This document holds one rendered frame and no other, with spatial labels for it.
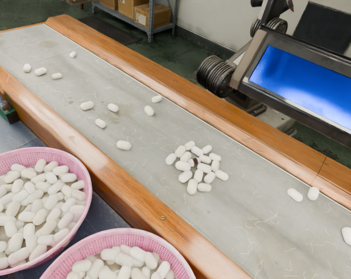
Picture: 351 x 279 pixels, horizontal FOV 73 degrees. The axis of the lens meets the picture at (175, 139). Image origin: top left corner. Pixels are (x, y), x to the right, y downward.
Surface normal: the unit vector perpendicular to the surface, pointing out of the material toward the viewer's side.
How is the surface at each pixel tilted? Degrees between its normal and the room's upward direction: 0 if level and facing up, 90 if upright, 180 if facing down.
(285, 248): 0
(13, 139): 0
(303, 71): 58
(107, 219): 0
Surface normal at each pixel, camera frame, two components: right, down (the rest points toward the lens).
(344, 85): -0.47, 0.04
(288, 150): 0.12, -0.69
